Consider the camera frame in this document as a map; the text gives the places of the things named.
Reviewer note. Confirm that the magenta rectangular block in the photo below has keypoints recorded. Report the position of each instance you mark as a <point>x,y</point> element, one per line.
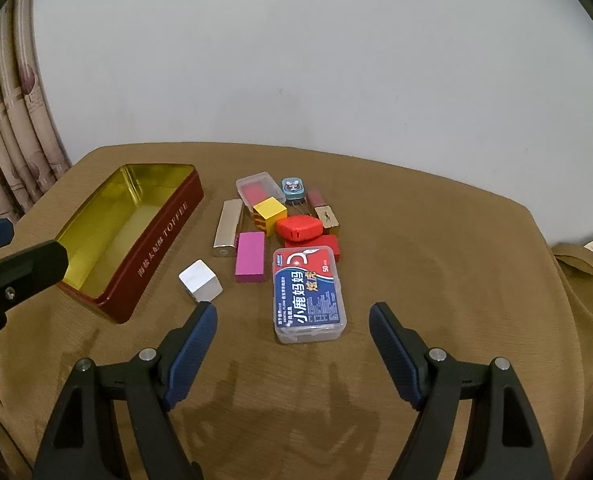
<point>250,262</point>

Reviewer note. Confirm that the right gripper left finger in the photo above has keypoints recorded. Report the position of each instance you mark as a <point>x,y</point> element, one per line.
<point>82,441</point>

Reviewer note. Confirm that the red toffee tin box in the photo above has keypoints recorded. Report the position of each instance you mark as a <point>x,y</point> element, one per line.
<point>117,239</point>

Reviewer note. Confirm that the champagne gold metal bar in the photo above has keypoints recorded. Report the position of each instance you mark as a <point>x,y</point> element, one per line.
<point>228,228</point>

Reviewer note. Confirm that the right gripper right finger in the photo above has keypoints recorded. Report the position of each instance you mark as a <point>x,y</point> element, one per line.
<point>503,439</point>

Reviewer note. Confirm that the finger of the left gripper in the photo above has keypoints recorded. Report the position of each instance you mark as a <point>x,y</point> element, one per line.
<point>27,273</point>

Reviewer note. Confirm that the clear box with red cloth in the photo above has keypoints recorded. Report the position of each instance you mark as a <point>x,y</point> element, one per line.
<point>257,188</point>

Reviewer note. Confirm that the beige patterned curtain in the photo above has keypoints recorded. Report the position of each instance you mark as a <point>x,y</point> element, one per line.
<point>32,155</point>

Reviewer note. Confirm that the gold pink lipstick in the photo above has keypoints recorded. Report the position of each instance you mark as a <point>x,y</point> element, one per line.
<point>322,210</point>

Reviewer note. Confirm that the red rectangular block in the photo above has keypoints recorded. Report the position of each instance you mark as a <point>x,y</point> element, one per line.
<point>328,240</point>

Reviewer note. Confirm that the silver metal cube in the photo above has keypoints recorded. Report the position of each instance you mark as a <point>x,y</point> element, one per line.
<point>200,281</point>

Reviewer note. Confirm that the blue bear keychain tin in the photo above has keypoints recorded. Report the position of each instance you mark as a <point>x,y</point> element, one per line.
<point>294,190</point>

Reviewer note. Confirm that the yellow wooden cube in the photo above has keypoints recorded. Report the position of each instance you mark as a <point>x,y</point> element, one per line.
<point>267,213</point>

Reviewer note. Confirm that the red rounded plastic case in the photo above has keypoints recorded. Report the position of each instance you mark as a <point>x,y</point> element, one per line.
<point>299,228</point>

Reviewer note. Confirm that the blue red clear card box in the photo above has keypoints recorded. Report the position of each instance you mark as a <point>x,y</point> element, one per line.
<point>308,302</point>

